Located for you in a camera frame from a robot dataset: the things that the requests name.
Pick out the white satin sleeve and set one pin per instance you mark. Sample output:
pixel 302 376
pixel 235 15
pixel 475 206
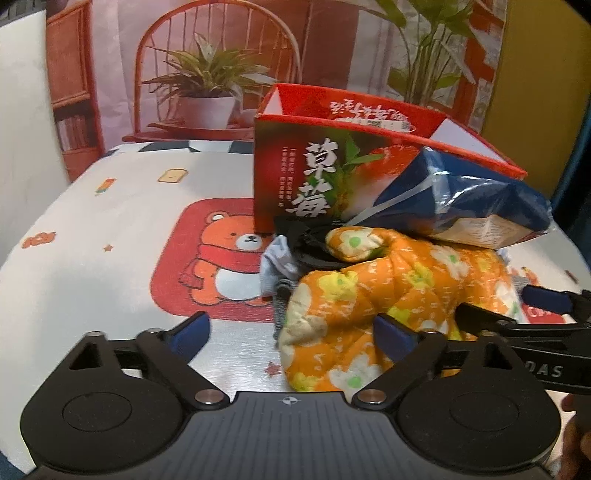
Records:
pixel 277 263

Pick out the red strawberry cardboard box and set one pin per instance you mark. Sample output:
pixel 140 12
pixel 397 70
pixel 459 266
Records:
pixel 321 152

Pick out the orange floral padded cloth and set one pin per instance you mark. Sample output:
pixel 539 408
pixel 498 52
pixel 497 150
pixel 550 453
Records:
pixel 328 342

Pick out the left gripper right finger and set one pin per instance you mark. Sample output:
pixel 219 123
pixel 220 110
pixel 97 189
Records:
pixel 415 356

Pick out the printed room backdrop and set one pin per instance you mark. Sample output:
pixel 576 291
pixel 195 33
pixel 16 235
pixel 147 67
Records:
pixel 104 58

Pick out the blue plastic snack bag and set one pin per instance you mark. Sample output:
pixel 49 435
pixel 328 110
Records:
pixel 446 198

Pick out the cartoon bear table mat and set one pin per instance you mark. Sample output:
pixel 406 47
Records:
pixel 88 261

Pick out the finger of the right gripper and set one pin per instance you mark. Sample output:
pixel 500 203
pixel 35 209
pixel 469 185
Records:
pixel 576 305
pixel 474 320

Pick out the person's hand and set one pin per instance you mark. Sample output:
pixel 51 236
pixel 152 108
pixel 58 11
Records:
pixel 576 450

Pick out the black dotted sock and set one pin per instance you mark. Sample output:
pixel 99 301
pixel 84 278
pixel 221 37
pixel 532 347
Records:
pixel 306 241

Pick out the blue curtain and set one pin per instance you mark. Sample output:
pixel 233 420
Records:
pixel 571 199

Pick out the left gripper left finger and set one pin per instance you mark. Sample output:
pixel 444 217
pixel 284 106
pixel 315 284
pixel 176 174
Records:
pixel 167 355

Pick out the grey knitted cloth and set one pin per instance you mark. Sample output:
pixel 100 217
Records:
pixel 281 296

